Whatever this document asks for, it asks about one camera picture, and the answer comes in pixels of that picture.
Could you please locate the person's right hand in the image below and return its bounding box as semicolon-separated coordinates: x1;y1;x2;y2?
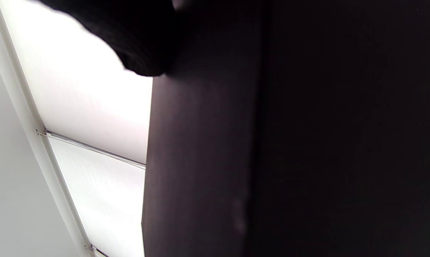
40;0;183;77

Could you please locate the black cardboard box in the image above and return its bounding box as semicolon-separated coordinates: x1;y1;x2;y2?
141;0;430;257

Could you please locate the thin metal rail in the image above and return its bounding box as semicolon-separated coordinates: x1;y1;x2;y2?
37;129;146;170
85;244;109;257

